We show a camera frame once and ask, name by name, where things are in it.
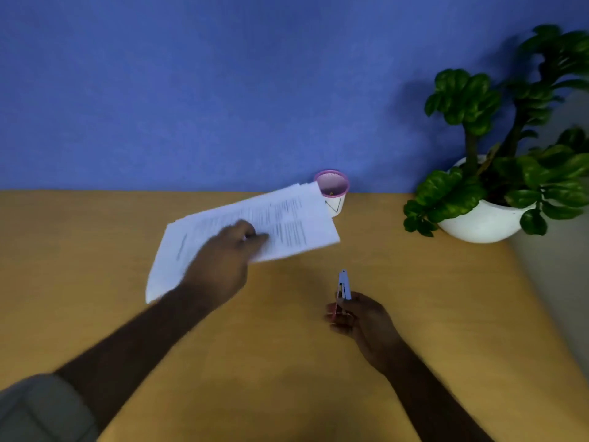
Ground grey shirt sleeve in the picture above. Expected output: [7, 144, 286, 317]
[0, 374, 100, 442]

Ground person's left forearm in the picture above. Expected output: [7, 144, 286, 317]
[54, 284, 217, 432]

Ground person's left hand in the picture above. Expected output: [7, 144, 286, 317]
[180, 220, 271, 311]

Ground pink rimmed white cup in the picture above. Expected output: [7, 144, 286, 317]
[314, 169, 351, 219]

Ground green leafy plant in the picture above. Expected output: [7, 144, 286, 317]
[403, 24, 589, 238]

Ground white round plant pot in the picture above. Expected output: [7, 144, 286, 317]
[436, 154, 538, 245]

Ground person's right forearm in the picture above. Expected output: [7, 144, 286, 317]
[380, 340, 495, 442]

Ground light blue stapler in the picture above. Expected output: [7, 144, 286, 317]
[335, 270, 352, 314]

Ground person's right hand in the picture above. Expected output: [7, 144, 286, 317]
[324, 292, 406, 376]

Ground white printed paper sheets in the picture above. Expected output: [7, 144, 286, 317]
[145, 181, 341, 304]

